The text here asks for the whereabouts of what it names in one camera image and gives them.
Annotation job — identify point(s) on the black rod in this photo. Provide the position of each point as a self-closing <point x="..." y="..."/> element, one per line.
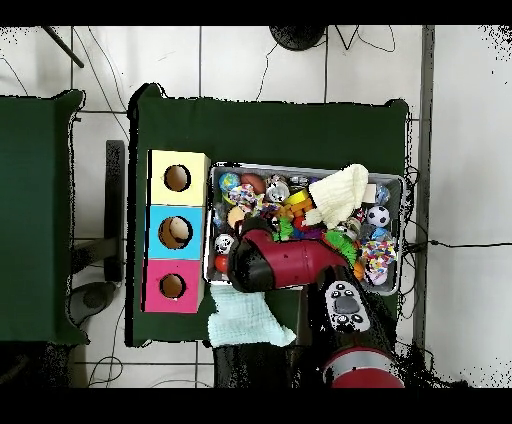
<point x="64" y="47"/>

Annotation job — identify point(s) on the black round base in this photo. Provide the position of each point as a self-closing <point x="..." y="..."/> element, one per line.
<point x="298" y="38"/>

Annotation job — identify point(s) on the wooden box with three holes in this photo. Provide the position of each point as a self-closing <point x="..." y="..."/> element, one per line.
<point x="176" y="200"/>

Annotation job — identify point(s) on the tan round toy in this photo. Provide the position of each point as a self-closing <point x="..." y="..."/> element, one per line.
<point x="178" y="231"/>

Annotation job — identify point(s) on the black and white soccer ball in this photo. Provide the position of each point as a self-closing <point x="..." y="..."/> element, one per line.
<point x="378" y="216"/>

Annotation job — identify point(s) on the globe print ball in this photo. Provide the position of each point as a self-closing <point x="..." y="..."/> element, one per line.
<point x="229" y="182"/>

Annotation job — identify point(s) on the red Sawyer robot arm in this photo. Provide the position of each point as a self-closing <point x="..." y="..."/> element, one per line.
<point x="296" y="262"/>

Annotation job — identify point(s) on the brown toy football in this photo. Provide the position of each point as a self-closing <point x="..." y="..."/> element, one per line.
<point x="254" y="182"/>

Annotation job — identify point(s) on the cream yellow cloth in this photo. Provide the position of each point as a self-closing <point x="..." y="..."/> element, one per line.
<point x="340" y="192"/>

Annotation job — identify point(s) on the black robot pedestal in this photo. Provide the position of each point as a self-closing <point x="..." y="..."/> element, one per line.
<point x="256" y="368"/>

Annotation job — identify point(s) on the shallow mesh bin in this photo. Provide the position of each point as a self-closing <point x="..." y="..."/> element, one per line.
<point x="256" y="170"/>

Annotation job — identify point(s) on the red ball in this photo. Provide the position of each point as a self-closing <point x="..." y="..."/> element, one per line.
<point x="221" y="263"/>

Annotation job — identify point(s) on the grey rounded base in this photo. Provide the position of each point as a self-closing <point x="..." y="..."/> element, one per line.
<point x="94" y="300"/>

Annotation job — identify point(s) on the mint green cloth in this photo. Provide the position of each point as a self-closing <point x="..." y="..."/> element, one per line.
<point x="244" y="320"/>

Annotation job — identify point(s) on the green fuzzy caterpillar toy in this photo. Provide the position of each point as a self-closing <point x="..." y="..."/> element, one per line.
<point x="342" y="244"/>

